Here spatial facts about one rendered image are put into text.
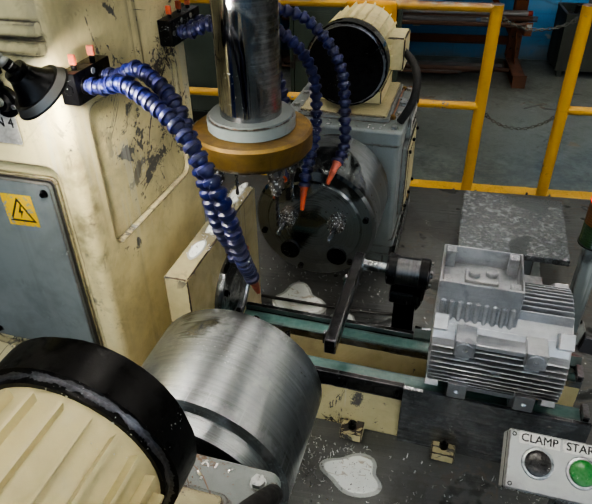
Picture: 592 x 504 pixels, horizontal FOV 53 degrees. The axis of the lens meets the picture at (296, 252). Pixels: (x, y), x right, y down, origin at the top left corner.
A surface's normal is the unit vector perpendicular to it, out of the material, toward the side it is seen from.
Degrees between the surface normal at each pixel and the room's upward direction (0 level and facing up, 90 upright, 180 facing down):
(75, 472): 40
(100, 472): 49
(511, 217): 0
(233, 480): 0
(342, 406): 90
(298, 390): 58
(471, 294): 90
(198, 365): 2
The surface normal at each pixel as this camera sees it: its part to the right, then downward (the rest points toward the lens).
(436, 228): -0.01, -0.82
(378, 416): -0.28, 0.56
